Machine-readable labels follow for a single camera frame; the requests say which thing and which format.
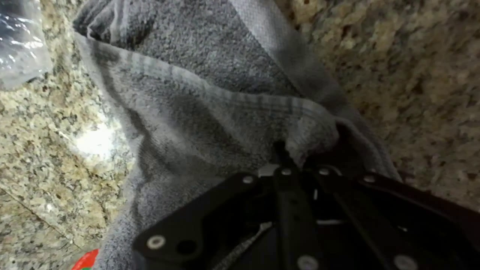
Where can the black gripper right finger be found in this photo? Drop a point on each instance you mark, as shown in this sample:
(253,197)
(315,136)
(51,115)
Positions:
(399,226)

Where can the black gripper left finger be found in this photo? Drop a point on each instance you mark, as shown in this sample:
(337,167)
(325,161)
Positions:
(210,226)

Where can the grey terry towel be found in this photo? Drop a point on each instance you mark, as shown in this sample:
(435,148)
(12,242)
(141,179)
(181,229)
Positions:
(199,100)

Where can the orange and blue packet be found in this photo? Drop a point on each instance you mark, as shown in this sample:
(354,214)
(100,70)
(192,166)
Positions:
(85,260)

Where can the clear plastic bag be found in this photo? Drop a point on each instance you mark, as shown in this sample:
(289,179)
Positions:
(22,46)

